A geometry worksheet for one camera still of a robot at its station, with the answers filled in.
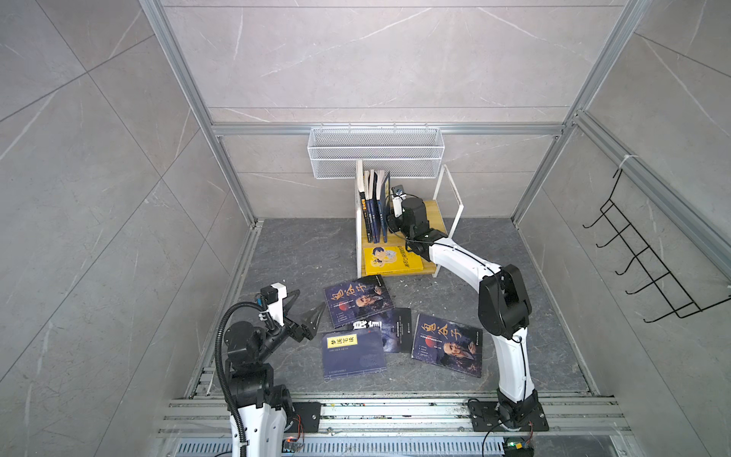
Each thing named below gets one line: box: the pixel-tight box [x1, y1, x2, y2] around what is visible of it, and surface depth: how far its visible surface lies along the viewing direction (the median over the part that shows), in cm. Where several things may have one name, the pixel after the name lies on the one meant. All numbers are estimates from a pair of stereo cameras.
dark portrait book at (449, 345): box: [411, 313, 483, 378], surface depth 85 cm
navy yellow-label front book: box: [321, 328, 388, 380], surface depth 85 cm
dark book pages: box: [364, 169, 376, 244], surface depth 78 cm
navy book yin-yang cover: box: [374, 171, 386, 244], surface depth 78 cm
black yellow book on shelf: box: [358, 191, 371, 243], surface depth 76 cm
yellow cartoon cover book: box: [363, 245, 424, 277], surface depth 103 cm
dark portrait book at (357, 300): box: [323, 274, 395, 329], surface depth 95 cm
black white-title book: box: [350, 307, 414, 354], surface depth 90 cm
